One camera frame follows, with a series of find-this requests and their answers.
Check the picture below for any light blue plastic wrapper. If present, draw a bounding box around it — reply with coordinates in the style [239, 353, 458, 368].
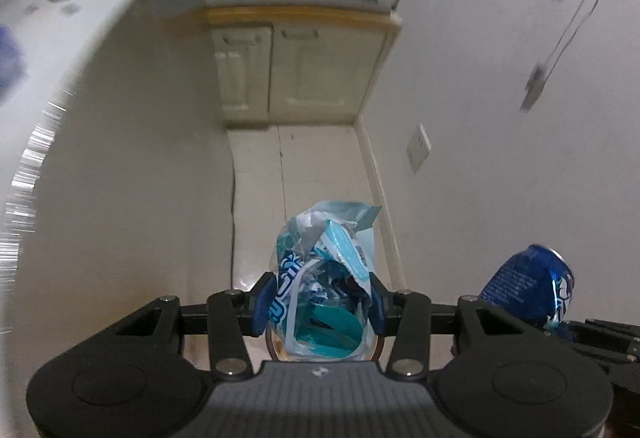
[269, 201, 381, 354]

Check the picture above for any crushed blue soda can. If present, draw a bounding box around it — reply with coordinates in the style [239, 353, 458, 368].
[480, 244, 575, 330]

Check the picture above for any cream floor cabinet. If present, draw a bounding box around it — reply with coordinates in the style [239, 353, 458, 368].
[206, 5, 401, 126]

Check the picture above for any white table with hearts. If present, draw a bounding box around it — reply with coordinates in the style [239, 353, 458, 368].
[0, 0, 237, 438]

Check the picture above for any blue snack bag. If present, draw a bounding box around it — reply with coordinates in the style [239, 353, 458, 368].
[0, 26, 25, 102]

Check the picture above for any black floor cable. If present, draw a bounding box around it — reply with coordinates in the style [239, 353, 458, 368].
[228, 157, 238, 289]

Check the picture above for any low white wall socket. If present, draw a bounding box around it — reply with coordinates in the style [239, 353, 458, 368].
[407, 123, 432, 173]

